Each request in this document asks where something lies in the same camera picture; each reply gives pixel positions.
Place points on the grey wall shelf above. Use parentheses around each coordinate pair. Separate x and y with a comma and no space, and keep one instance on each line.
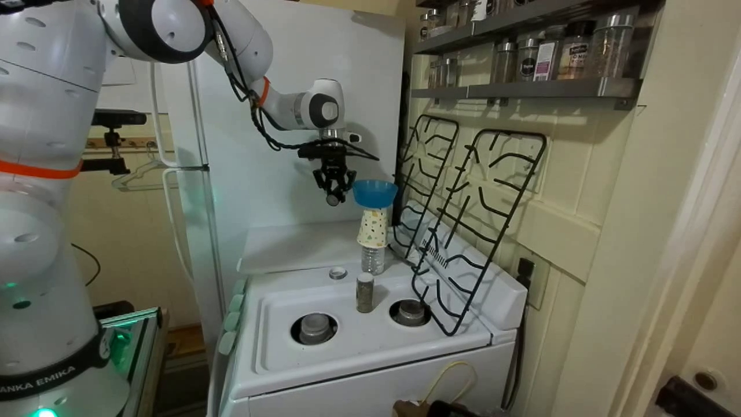
(495,26)

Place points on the white label spice jar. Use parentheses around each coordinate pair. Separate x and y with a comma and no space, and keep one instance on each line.
(544,59)

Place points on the white stove knob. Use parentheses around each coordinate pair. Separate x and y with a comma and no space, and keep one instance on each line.
(238,301)
(232,321)
(227,343)

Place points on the black stereo camera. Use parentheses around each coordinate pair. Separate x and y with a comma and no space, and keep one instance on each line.
(118,116)

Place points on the dark spice jar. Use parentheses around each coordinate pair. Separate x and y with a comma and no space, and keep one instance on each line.
(526,60)

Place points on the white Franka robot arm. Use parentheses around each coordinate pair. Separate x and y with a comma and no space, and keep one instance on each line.
(47,78)

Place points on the small brown spice jar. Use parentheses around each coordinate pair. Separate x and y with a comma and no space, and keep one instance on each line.
(365,296)

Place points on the metal robot base table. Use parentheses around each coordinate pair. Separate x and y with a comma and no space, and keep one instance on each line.
(142,362)

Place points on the beige wall outlet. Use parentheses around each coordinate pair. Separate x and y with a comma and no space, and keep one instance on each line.
(539,292)

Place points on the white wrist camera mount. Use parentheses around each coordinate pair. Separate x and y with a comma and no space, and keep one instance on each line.
(352,137)

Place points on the clear spice jar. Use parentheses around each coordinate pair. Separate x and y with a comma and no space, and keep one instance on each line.
(503,60)

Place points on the white refrigerator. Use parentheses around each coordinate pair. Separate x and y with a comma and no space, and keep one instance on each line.
(270,199)

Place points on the narrow black stove grate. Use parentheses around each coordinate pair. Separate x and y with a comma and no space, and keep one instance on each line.
(437,116)

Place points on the white gas stove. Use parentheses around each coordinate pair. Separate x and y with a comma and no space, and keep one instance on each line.
(372,356)

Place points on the small clear jar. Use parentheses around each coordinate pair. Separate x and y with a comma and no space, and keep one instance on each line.
(452,73)

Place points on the grey wall shelf with jars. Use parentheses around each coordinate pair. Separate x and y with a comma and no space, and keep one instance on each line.
(524,91)

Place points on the black door latch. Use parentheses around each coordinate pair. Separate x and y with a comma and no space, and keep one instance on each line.
(683,396)

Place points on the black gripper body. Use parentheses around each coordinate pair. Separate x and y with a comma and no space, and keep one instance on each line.
(335,162)

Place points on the large black stove grate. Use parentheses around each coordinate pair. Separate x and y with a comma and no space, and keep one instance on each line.
(505,131)

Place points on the white bottle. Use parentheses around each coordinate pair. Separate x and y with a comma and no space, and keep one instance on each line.
(477,10)

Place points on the clear jar silver lid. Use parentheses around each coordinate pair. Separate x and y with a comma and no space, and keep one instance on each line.
(617,48)

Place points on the black camera stand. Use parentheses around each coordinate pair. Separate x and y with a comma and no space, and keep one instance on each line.
(114,162)

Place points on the brown spice jar black lid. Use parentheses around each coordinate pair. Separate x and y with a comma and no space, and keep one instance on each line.
(576,51)

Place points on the clear glass jar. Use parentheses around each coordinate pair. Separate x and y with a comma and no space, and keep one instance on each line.
(373,260)

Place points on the small silver cap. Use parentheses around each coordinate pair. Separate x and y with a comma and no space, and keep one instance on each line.
(336,271)

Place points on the round stove burner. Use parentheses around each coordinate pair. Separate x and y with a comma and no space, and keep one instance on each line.
(314,328)
(409,311)

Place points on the black power plug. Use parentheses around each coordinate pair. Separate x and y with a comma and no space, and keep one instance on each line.
(526,271)

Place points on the dotted paper cup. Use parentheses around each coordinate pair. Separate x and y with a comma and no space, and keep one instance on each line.
(373,228)

